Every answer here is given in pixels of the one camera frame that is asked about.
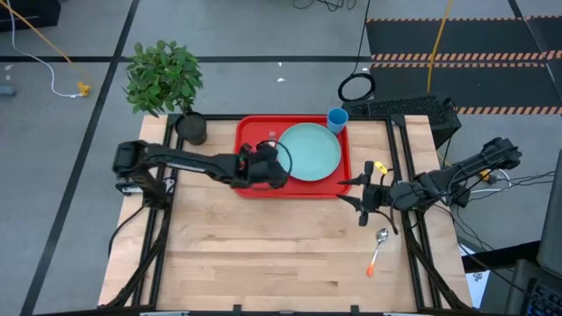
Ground red plastic tray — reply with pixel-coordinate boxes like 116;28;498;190
234;114;353;199

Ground teal round plate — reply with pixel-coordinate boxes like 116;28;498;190
277;122;342;183

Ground black floor cables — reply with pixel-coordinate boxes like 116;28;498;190
291;0;358;13

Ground white floor cable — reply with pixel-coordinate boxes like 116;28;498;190
5;0;85;99

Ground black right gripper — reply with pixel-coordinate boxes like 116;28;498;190
335;160;397;227

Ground black hazard-striped floor mat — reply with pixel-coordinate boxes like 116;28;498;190
365;16;562;117

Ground black cable loop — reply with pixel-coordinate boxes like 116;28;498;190
256;139;294;191

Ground white paper sheet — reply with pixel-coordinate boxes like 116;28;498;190
464;269;489;309

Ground black hanging cable with coil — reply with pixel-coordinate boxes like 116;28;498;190
336;0;378;104

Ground black aluminium table frame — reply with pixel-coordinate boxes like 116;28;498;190
98;112;473;316

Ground blue plastic cup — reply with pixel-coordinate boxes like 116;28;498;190
326;107;350;136

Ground metal spoon orange handle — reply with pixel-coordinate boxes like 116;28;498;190
365;227;390;278

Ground grey monitor back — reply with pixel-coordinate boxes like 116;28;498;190
536;148;562;278

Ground black floor box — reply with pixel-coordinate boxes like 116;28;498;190
0;0;62;33

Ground green potted plant black pot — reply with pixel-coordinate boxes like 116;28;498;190
122;39;209;147

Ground yellow cable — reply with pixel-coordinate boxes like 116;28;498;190
0;0;93;98
426;0;455;95

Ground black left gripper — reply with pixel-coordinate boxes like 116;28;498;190
234;142;291;190

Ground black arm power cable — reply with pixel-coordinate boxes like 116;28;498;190
107;203;148;261

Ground black keyboard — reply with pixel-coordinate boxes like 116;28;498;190
523;280;562;316

